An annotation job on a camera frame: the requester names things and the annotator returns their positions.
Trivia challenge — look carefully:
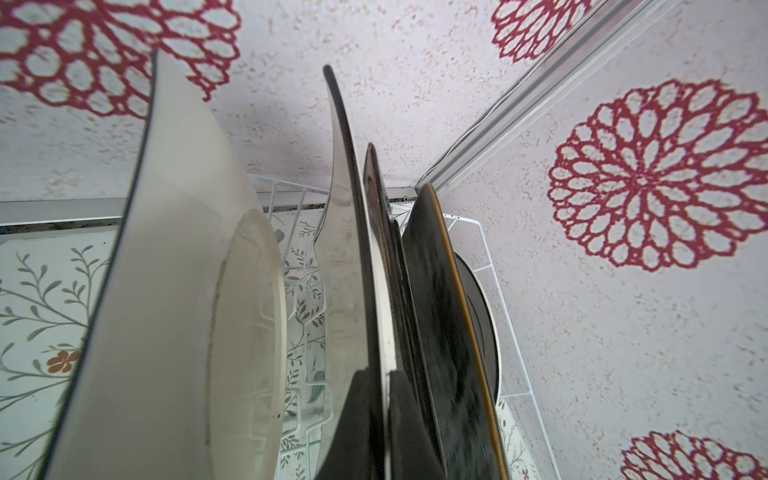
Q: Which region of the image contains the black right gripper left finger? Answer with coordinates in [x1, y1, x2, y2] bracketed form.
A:
[316, 368, 384, 479]

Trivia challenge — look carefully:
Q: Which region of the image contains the white wire dish rack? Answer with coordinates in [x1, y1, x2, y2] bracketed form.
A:
[249, 174, 561, 479]

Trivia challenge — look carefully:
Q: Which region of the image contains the small white round plate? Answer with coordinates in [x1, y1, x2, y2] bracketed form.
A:
[454, 253, 502, 401]

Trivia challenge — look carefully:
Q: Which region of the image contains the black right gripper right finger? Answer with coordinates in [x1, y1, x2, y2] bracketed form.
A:
[389, 370, 446, 480]

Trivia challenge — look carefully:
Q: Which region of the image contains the white square plate black rim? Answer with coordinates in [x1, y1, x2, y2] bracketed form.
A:
[43, 51, 287, 479]

